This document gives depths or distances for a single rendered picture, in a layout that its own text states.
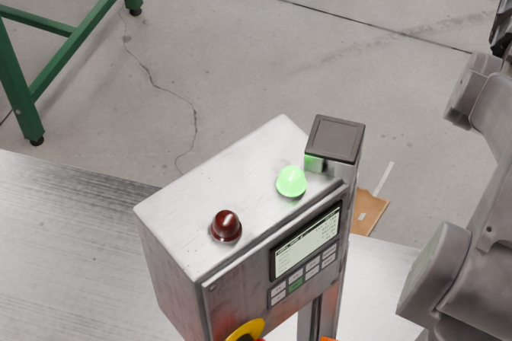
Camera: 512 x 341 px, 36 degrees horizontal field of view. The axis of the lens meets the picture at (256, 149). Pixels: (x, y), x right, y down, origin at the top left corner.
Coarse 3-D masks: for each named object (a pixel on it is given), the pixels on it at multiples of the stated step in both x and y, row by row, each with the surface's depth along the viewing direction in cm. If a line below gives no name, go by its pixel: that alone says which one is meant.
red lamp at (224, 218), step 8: (216, 216) 64; (224, 216) 63; (232, 216) 64; (216, 224) 63; (224, 224) 63; (232, 224) 63; (240, 224) 65; (216, 232) 64; (224, 232) 63; (232, 232) 64; (240, 232) 64; (216, 240) 64; (224, 240) 64; (232, 240) 64
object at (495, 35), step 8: (504, 0) 82; (504, 8) 81; (496, 16) 86; (504, 16) 81; (496, 24) 82; (504, 24) 81; (496, 32) 82; (504, 32) 79; (488, 40) 89; (496, 40) 80; (504, 40) 79; (496, 48) 80; (504, 48) 80
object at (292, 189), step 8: (288, 168) 66; (296, 168) 66; (280, 176) 66; (288, 176) 66; (296, 176) 66; (304, 176) 66; (280, 184) 66; (288, 184) 66; (296, 184) 66; (304, 184) 67; (280, 192) 67; (288, 192) 66; (296, 192) 67; (304, 192) 67
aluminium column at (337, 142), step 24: (336, 120) 69; (312, 144) 67; (336, 144) 67; (360, 144) 68; (312, 168) 68; (336, 168) 67; (336, 288) 84; (312, 312) 93; (336, 312) 90; (312, 336) 98; (336, 336) 104
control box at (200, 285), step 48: (240, 144) 71; (288, 144) 71; (192, 192) 68; (240, 192) 68; (336, 192) 68; (144, 240) 69; (192, 240) 65; (240, 240) 65; (192, 288) 64; (240, 288) 67; (192, 336) 75; (240, 336) 74
